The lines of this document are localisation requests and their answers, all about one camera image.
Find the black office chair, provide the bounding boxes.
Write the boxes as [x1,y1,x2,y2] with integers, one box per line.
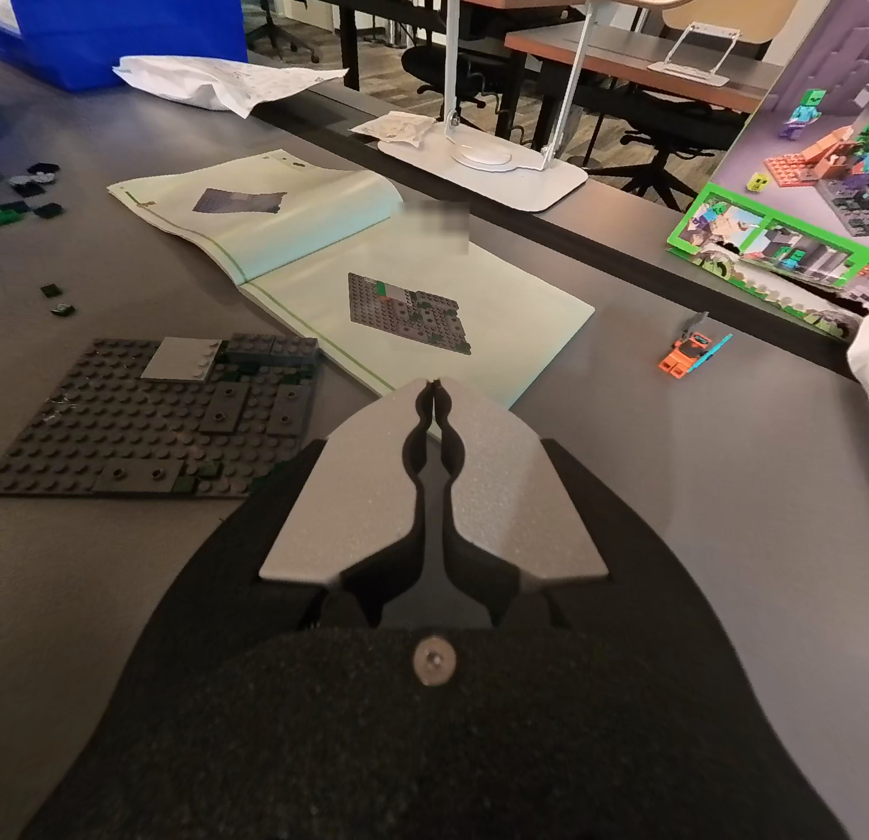
[401,44,517,131]
[587,93,748,206]
[239,0,321,64]

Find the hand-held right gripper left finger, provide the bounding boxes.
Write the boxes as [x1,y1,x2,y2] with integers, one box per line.
[259,379,437,627]

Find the white desk lamp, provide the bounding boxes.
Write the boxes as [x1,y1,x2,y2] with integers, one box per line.
[377,0,656,212]

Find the plain white bag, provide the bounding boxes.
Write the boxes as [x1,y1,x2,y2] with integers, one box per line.
[845,310,869,399]

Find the white printed paper bag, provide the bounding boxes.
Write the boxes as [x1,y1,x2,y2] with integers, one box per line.
[112,55,350,120]

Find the light grey square tile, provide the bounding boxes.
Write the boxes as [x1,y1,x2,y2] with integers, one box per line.
[139,337,224,382]

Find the white laptop stand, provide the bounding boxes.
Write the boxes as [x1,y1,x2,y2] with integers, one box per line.
[648,21,741,87]

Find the small clear plastic bag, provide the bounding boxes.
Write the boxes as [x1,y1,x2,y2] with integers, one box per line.
[349,111,435,149]

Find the group of small loose bricks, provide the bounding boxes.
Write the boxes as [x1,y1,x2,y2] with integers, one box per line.
[0,163,65,227]

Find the blue plastic bin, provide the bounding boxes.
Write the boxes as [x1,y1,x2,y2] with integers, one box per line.
[0,0,248,94]

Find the toy set cardboard box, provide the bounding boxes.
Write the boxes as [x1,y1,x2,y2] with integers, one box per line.
[667,0,869,341]

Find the orange toy figure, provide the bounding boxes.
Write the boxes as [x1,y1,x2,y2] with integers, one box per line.
[657,312,734,379]

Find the grey desk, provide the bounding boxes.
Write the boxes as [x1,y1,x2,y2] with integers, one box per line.
[0,59,869,840]

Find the open instruction booklet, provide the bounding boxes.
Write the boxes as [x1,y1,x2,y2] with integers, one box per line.
[107,149,596,440]

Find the dark grey studded baseplate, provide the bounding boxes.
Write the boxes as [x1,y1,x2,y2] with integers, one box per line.
[0,336,321,500]

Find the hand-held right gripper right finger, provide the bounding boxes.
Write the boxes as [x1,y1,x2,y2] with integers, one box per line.
[439,377,610,627]

